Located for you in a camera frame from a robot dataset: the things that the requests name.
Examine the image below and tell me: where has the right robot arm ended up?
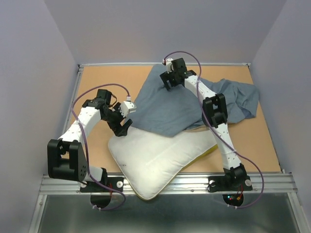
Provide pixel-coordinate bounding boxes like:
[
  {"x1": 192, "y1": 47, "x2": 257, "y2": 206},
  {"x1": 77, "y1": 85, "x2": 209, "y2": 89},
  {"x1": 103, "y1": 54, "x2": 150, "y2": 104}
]
[{"x1": 160, "y1": 58, "x2": 252, "y2": 192}]

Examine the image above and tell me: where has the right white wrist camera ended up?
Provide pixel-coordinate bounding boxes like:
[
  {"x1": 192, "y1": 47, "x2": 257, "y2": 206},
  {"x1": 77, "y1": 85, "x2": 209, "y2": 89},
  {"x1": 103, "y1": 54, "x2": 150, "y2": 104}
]
[{"x1": 162, "y1": 58, "x2": 173, "y2": 73}]

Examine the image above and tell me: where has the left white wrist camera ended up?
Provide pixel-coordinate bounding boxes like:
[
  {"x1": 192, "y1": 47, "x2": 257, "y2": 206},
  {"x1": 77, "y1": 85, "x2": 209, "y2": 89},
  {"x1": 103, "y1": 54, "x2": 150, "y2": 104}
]
[{"x1": 120, "y1": 101, "x2": 137, "y2": 117}]

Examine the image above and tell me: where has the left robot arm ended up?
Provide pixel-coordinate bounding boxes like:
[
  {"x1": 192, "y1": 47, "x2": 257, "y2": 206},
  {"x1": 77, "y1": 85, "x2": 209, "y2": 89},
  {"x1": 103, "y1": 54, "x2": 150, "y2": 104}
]
[{"x1": 47, "y1": 89, "x2": 137, "y2": 191}]

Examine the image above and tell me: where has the aluminium front rail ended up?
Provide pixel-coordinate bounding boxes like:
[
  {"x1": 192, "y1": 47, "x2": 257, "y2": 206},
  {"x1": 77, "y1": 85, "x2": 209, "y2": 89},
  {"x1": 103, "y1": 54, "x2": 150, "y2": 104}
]
[{"x1": 39, "y1": 173, "x2": 297, "y2": 195}]

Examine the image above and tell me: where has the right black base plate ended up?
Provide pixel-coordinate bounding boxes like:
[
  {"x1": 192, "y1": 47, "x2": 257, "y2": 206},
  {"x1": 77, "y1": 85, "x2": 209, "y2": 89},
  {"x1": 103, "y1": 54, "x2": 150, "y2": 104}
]
[{"x1": 208, "y1": 175, "x2": 253, "y2": 193}]

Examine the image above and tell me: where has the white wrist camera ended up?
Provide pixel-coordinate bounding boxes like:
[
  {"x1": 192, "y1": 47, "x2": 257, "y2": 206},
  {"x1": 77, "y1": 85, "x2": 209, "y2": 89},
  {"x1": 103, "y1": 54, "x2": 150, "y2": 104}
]
[
  {"x1": 162, "y1": 58, "x2": 173, "y2": 73},
  {"x1": 120, "y1": 101, "x2": 137, "y2": 117}
]

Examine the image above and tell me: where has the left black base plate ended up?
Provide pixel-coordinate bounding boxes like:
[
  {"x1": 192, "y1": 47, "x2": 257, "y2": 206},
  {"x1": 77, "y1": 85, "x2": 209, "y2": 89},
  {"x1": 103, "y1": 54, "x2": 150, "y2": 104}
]
[{"x1": 79, "y1": 176, "x2": 124, "y2": 193}]

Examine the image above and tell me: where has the white pillow yellow edge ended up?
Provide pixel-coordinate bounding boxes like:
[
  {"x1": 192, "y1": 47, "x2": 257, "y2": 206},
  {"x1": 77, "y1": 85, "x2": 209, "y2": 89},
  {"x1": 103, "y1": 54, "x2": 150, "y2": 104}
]
[{"x1": 108, "y1": 127, "x2": 217, "y2": 200}]

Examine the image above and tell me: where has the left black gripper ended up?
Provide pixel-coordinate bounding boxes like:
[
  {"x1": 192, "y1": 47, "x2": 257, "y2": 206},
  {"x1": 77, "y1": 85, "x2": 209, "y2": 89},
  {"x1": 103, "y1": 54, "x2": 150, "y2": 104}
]
[{"x1": 102, "y1": 102, "x2": 132, "y2": 137}]

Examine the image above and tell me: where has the blue grey pillowcase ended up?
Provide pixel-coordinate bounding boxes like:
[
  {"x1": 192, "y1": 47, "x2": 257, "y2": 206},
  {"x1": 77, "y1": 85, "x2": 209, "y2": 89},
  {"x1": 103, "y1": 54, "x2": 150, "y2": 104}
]
[{"x1": 129, "y1": 65, "x2": 259, "y2": 137}]

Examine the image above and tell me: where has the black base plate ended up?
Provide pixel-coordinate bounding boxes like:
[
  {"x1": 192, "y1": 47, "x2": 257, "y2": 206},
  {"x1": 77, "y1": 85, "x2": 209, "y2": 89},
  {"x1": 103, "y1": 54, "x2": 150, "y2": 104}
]
[
  {"x1": 208, "y1": 175, "x2": 253, "y2": 193},
  {"x1": 79, "y1": 176, "x2": 124, "y2": 193}
]

